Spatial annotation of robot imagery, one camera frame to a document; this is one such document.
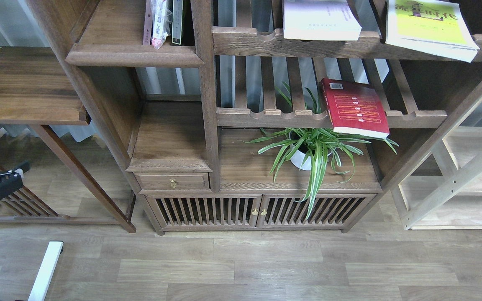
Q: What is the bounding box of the white metal leg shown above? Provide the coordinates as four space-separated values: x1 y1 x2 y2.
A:
28 241 64 301

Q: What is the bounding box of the light wooden shelf unit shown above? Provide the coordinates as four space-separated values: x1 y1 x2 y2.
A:
391 98 482 230

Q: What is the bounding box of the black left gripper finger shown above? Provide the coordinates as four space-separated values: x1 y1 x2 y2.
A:
0 161 31 204

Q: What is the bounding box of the yellow green cover book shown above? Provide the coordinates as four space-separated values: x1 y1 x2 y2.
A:
386 0 479 62

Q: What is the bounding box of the dark green upright book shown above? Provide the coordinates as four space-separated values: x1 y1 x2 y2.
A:
172 0 185 46

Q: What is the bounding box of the white pale purple book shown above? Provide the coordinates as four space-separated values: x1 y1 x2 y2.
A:
283 0 362 41

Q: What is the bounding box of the dark wooden bookshelf cabinet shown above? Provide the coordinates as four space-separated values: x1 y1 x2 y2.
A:
27 0 482 234

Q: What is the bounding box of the mauve upright book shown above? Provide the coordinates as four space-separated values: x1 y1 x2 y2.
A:
142 0 153 46

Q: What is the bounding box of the red book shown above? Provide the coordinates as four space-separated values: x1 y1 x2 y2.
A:
321 78 390 139

